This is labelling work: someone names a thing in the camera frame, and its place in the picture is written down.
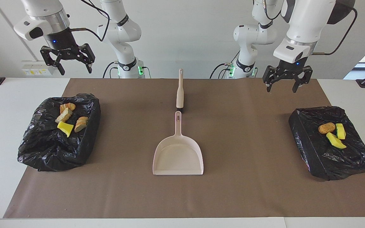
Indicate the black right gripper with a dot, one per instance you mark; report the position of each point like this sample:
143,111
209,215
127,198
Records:
62,44

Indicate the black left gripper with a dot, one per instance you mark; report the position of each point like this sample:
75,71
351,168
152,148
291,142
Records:
291,70

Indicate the beige fake bread piece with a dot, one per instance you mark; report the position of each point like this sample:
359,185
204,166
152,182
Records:
63,116
81,124
67,107

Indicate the brown textured bread piece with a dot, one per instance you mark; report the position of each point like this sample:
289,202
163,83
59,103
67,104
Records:
326,128

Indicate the chunky yellow sponge piece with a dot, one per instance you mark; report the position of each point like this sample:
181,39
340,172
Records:
340,131

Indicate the green and yellow sponge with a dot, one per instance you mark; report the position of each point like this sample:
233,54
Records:
336,141

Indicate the beige hand brush black bristles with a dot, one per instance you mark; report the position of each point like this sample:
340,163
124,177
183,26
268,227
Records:
180,93

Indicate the pale pink plastic dustpan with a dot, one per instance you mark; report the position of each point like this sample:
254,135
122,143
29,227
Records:
177,158

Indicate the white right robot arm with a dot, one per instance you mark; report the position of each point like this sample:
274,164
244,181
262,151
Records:
122,31

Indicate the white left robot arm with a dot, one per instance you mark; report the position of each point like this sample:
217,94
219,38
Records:
303,22

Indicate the crumpled black bag bin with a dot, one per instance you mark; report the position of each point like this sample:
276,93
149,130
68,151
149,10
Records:
49,145

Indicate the black bag covered box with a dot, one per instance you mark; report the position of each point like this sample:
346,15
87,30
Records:
328,158

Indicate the brown paper table mat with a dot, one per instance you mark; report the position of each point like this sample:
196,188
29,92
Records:
182,196

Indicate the white wall socket box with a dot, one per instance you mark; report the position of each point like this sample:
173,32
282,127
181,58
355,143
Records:
35,70

